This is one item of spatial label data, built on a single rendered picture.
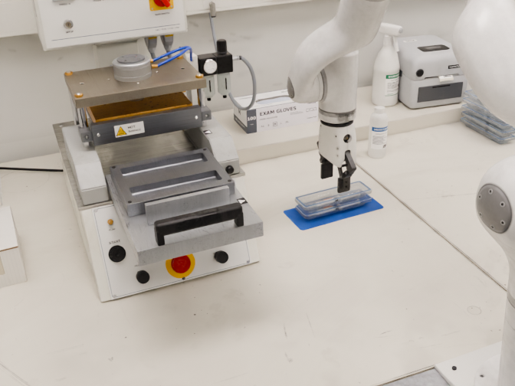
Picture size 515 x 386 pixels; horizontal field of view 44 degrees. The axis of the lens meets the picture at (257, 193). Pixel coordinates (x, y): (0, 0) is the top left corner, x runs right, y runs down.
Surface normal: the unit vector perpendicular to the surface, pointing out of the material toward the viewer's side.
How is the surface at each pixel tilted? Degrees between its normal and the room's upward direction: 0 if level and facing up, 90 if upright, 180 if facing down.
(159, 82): 0
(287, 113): 90
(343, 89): 90
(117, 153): 0
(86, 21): 90
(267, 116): 90
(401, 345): 0
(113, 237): 65
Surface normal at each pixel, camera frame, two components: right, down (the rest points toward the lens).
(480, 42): -0.67, -0.01
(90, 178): 0.22, -0.37
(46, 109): 0.36, 0.44
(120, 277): 0.33, 0.04
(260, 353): -0.04, -0.87
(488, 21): -0.33, -0.32
